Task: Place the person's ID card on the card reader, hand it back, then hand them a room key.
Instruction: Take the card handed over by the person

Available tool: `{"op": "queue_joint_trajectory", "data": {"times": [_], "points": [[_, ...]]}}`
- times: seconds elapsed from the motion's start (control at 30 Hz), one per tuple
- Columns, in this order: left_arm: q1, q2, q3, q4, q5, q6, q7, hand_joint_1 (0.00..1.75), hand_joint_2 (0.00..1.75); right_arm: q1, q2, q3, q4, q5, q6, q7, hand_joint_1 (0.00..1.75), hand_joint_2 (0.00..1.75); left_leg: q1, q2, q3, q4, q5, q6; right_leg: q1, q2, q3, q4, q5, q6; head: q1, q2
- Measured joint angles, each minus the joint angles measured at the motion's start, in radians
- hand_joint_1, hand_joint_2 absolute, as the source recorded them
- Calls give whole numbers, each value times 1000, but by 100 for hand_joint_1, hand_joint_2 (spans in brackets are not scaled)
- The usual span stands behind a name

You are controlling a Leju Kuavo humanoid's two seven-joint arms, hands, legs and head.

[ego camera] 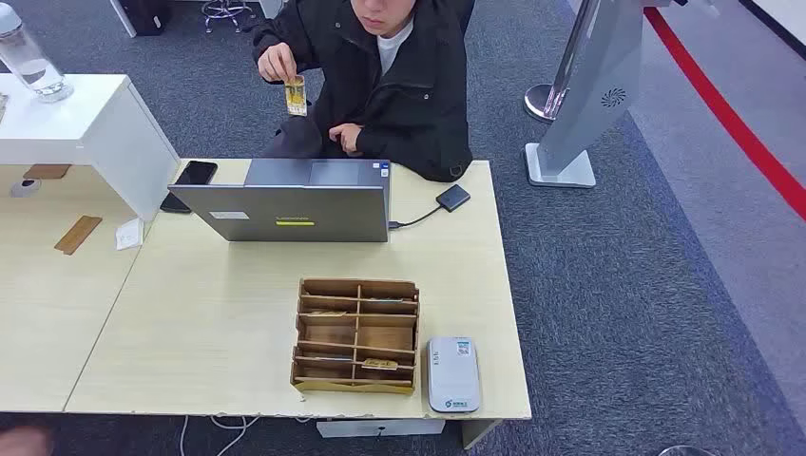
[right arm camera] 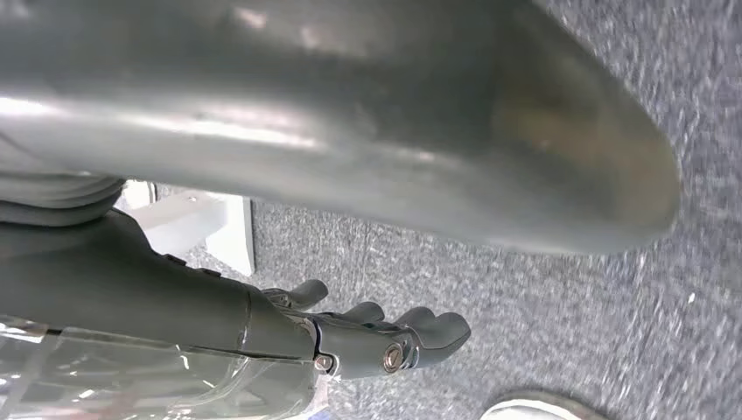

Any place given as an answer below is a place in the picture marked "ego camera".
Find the person's left hand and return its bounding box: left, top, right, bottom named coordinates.
left=328, top=123, right=365, bottom=158

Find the person's right hand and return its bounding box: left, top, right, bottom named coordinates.
left=257, top=42, right=298, bottom=85

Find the yellow patterned ID card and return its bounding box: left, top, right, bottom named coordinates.
left=284, top=75, right=309, bottom=118

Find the person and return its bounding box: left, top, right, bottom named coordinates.
left=250, top=0, right=474, bottom=183

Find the wooden card organizer box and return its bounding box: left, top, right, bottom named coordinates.
left=290, top=278, right=421, bottom=396

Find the white card reader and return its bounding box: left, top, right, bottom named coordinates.
left=427, top=336, right=482, bottom=415

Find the chrome chair base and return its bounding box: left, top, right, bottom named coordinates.
left=201, top=0, right=253, bottom=34

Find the grey laptop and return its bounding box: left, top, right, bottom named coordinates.
left=167, top=158, right=393, bottom=243

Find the black external drive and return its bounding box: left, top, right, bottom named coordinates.
left=435, top=183, right=472, bottom=214

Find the black smartphone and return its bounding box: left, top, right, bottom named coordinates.
left=159, top=160, right=220, bottom=215

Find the black cabinet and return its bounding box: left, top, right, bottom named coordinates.
left=116, top=0, right=172, bottom=37

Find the white desk shelf riser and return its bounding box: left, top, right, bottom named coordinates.
left=0, top=73, right=182, bottom=223

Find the small white paper tag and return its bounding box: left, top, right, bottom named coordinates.
left=115, top=218, right=145, bottom=252

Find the silver kiosk stand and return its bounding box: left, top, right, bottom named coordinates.
left=524, top=0, right=672, bottom=189

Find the clear water bottle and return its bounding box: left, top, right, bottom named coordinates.
left=0, top=3, right=75, bottom=104

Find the long wooden slat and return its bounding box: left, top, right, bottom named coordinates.
left=53, top=215, right=104, bottom=257

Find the white box under desk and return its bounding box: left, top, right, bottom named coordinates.
left=316, top=419, right=447, bottom=439

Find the wooden desk side panel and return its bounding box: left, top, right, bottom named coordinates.
left=461, top=419, right=505, bottom=450

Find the pinkish blurred object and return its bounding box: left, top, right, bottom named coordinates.
left=0, top=425, right=55, bottom=456

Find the black drive cable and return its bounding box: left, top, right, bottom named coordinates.
left=388, top=204, right=444, bottom=230

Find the chrome stanchion post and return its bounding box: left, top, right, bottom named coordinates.
left=524, top=0, right=600, bottom=124

